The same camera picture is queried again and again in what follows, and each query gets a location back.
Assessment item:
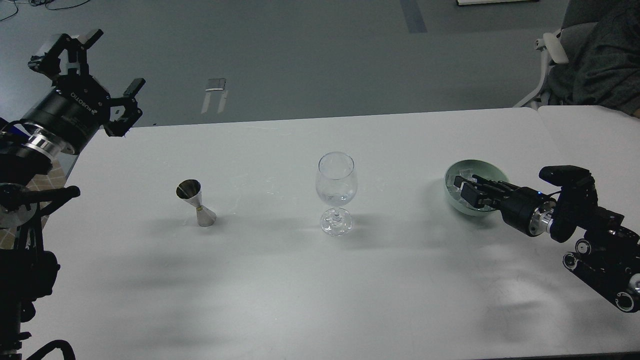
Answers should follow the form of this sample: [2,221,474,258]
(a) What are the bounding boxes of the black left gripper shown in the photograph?
[22,29,146,155]

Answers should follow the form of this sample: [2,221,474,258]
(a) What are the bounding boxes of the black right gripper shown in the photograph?
[454,174,557,237]

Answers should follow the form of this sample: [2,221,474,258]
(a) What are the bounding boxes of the clear ice cubes pile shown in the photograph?
[446,168,477,193]

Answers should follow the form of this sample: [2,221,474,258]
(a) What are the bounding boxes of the steel cocktail jigger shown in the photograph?
[175,178,217,227]

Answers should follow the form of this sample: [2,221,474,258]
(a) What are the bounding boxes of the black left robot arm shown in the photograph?
[0,29,146,360]

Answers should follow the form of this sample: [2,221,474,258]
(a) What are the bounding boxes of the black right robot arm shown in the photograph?
[452,165,639,313]

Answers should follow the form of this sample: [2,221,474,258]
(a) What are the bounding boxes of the clear wine glass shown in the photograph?
[315,152,358,237]

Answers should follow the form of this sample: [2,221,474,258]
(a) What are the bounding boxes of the green bowl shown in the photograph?
[444,159,509,217]

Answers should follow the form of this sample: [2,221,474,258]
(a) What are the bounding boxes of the beige checkered cloth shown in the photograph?
[0,159,67,249]

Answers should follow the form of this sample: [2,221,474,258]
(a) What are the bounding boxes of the person in dark jacket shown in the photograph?
[560,0,640,117]

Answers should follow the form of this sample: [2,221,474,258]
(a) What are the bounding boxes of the black floor cables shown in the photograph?
[0,0,92,23]

